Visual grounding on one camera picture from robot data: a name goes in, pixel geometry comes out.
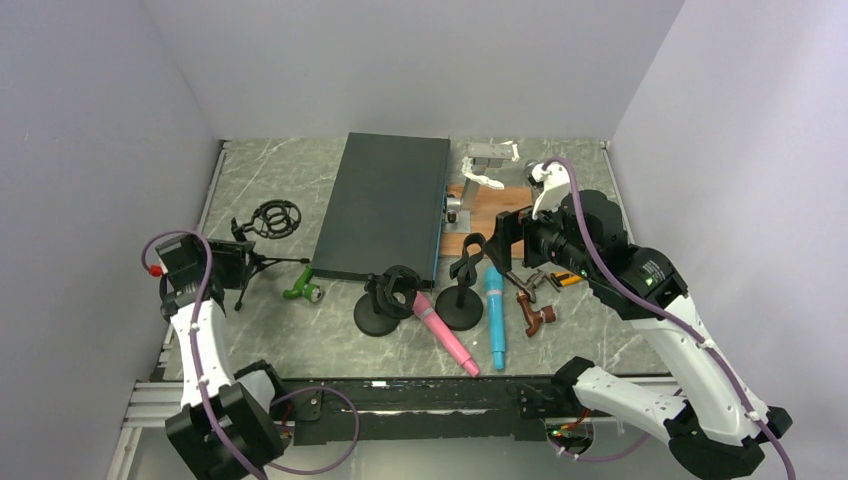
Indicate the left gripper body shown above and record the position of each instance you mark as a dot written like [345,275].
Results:
[228,264]

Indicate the black flat box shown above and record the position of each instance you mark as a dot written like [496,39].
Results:
[385,208]

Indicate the grey metal pipe fitting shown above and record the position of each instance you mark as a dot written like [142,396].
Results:
[530,286]

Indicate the black tripod microphone stand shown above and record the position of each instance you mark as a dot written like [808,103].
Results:
[273,219]

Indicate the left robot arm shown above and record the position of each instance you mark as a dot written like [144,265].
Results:
[224,428]

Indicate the brown pipe fitting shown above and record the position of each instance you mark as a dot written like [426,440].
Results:
[534,319]

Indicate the black clip microphone stand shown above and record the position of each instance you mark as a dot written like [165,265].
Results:
[459,306]

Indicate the green pipe fitting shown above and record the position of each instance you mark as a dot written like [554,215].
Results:
[305,288]

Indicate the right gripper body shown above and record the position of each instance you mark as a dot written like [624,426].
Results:
[544,240]

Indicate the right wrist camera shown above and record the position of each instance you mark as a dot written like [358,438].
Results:
[553,184]

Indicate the black base frame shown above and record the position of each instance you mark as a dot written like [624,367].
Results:
[324,410]

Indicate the yellow utility knife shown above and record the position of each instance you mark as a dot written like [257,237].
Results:
[563,279]

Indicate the silver mesh glitter microphone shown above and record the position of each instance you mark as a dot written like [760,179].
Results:
[528,173]

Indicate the blue microphone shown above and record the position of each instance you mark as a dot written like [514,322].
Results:
[494,289]

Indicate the wooden board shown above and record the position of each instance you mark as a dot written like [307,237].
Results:
[481,217]

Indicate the black shock mount stand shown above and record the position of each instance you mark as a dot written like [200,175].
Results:
[388,299]

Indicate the metal bracket fixture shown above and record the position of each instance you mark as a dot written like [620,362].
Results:
[478,158]

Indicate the pink microphone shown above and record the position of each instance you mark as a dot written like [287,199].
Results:
[424,311]

